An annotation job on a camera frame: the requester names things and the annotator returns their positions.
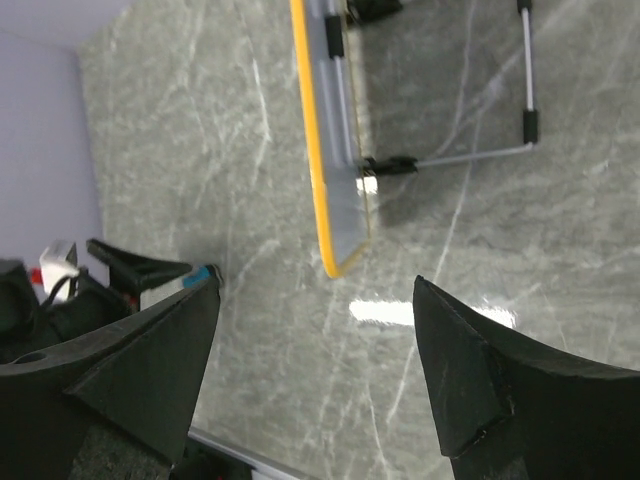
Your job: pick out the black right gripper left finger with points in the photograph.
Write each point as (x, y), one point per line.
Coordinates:
(115, 403)

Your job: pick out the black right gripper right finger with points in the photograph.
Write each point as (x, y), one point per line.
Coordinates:
(506, 406)

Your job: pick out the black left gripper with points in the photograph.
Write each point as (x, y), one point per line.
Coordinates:
(76, 306)

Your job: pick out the blue whiteboard eraser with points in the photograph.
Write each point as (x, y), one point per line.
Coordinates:
(199, 274)

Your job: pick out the yellow framed whiteboard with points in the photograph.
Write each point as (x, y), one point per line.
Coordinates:
(332, 132)

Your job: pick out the metal wire easel stand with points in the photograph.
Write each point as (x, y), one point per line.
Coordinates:
(441, 82)

